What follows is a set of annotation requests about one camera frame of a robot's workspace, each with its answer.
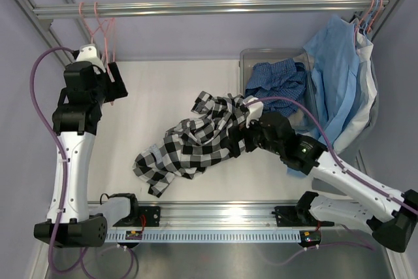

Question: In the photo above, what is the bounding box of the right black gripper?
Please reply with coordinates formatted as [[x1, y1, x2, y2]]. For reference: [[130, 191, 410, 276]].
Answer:
[[223, 111, 283, 157]]

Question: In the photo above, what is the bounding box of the black white plaid shirt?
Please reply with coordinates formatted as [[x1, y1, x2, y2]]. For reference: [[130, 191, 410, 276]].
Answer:
[[133, 91, 247, 197]]

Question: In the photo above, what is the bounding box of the blue checked shirt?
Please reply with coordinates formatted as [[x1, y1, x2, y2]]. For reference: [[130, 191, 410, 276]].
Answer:
[[245, 58, 307, 117]]

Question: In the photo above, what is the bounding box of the pink wire hanger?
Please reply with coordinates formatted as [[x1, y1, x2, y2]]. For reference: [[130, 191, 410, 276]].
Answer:
[[78, 2, 112, 65]]

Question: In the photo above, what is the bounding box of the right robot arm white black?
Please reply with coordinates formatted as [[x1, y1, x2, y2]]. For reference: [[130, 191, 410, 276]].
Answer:
[[221, 112, 417, 253]]

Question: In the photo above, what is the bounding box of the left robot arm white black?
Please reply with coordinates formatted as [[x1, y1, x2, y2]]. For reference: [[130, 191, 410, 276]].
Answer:
[[33, 61, 140, 248]]

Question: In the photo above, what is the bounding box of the light blue shirt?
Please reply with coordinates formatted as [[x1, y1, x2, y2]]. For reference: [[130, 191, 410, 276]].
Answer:
[[303, 15, 360, 150]]

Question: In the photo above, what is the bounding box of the blue hanger on right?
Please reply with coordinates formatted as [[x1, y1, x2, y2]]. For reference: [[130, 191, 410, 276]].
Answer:
[[359, 0, 383, 37]]

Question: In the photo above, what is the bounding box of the clear plastic bin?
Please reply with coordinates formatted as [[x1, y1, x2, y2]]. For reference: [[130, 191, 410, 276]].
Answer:
[[240, 48, 318, 133]]

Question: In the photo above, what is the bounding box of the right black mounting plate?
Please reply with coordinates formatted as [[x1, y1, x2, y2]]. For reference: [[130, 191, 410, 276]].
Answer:
[[271, 205, 319, 227]]

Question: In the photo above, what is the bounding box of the black mounting plate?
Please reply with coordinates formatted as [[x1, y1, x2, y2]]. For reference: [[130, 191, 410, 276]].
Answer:
[[271, 205, 319, 227], [114, 206, 161, 227]]

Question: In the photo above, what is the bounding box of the aluminium hanging rod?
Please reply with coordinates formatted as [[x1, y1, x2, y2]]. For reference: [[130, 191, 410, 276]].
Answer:
[[33, 0, 389, 20]]

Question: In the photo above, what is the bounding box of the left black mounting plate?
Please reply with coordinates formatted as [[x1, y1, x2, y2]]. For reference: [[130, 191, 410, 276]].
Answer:
[[114, 206, 161, 227]]

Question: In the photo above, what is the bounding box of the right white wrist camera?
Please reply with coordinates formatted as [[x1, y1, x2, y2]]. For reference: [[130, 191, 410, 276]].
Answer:
[[243, 96, 264, 129]]

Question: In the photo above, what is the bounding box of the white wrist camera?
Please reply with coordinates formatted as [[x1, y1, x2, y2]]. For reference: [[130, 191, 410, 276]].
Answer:
[[243, 96, 264, 129], [75, 44, 106, 74]]

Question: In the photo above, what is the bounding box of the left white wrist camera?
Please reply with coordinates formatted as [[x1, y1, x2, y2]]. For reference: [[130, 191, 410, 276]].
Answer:
[[75, 44, 106, 74]]

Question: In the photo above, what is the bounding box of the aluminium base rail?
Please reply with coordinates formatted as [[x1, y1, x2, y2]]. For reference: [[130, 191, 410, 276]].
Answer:
[[88, 199, 398, 230]]

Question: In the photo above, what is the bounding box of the white slotted cable duct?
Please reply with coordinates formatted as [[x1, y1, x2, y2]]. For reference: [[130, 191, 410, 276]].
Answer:
[[105, 229, 301, 244]]

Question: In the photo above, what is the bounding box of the left aluminium frame post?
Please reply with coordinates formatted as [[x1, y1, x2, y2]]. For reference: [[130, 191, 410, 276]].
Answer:
[[0, 0, 114, 110]]

